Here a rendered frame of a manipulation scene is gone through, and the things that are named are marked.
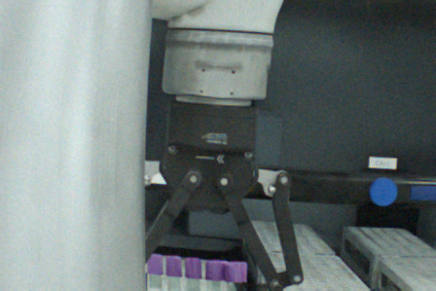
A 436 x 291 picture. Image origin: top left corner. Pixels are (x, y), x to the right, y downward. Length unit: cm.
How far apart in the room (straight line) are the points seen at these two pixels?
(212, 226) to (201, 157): 93
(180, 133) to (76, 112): 69
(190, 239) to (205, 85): 98
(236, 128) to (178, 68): 7
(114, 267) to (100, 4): 8
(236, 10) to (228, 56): 4
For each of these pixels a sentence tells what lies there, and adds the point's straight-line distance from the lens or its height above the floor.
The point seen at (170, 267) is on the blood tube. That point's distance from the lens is 115.
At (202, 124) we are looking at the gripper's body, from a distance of 102.
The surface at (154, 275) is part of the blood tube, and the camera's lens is 115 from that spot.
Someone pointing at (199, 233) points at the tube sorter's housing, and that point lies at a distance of 198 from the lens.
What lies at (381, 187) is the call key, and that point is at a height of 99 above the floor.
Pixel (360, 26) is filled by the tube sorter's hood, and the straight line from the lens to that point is 136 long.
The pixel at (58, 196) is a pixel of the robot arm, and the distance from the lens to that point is 33.
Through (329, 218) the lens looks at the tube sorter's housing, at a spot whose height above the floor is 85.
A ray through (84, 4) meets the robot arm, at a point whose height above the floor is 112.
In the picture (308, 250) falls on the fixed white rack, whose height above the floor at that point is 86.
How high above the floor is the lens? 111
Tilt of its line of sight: 3 degrees down
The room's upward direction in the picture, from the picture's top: 5 degrees clockwise
